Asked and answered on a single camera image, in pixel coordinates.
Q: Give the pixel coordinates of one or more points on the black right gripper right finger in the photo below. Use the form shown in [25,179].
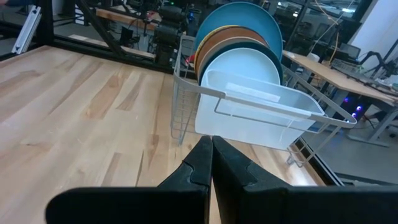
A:
[280,205]

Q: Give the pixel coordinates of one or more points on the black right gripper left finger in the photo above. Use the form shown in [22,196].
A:
[174,199]

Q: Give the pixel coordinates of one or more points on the dark green plate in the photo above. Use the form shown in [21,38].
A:
[273,59]

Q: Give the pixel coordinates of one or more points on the light blue plate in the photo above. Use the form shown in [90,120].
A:
[242,62]

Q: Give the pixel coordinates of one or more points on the yellow speckled plate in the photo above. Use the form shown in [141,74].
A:
[207,36]

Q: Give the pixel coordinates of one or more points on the brown floral print plate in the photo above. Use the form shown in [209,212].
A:
[230,34]

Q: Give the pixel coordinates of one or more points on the large blue plate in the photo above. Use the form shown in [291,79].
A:
[242,15]

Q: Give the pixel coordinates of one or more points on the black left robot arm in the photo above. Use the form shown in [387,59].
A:
[168,34]

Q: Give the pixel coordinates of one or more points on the translucent plastic utensil caddy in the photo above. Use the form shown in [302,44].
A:
[248,124]

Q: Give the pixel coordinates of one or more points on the wooden work table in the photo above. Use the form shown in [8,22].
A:
[342,81]

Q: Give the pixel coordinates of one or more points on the silver aluminium extrusion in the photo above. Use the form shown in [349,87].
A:
[26,31]

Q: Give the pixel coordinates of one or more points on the black aluminium frame strut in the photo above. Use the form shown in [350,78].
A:
[102,31]

